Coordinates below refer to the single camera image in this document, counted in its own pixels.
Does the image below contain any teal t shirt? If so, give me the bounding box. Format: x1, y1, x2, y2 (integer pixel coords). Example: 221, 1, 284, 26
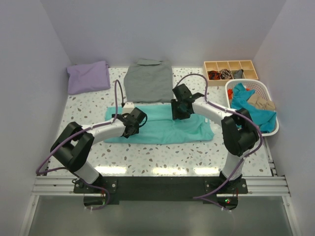
104, 104, 214, 145

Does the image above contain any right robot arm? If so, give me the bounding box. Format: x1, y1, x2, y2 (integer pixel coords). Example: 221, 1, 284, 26
171, 84, 262, 199

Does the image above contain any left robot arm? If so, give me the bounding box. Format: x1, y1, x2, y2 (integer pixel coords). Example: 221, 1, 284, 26
51, 108, 148, 193

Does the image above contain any folded grey shirt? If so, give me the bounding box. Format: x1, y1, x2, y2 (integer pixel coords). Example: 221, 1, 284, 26
124, 59, 173, 103

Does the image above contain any wooden compartment box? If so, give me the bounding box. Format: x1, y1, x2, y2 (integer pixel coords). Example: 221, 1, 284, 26
203, 60, 259, 87

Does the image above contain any red garment in basket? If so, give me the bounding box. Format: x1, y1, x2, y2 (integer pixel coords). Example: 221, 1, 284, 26
227, 88, 233, 100

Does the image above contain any patterned cloth in box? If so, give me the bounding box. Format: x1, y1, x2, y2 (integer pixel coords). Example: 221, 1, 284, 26
220, 69, 233, 80

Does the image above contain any folded purple shirt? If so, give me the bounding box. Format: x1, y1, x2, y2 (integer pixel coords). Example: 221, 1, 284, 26
67, 61, 111, 95

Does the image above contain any grey cloth in box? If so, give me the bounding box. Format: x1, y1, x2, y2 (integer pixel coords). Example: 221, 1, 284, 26
232, 69, 244, 79

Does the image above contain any beige garment in basket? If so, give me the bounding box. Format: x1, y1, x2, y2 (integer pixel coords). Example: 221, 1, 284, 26
247, 93, 276, 111

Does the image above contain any white laundry basket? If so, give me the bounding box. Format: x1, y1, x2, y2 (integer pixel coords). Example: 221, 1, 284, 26
225, 79, 279, 137

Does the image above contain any blue t shirt in basket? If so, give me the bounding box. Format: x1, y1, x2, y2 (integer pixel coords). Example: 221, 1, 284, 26
231, 83, 277, 133

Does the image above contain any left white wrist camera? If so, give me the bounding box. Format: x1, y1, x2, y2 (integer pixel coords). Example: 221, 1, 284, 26
122, 102, 135, 114

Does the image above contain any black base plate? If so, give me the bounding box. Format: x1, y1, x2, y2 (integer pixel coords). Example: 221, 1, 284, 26
72, 177, 248, 207

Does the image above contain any aluminium frame rail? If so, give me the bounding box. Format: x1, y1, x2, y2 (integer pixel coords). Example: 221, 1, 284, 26
21, 138, 292, 236

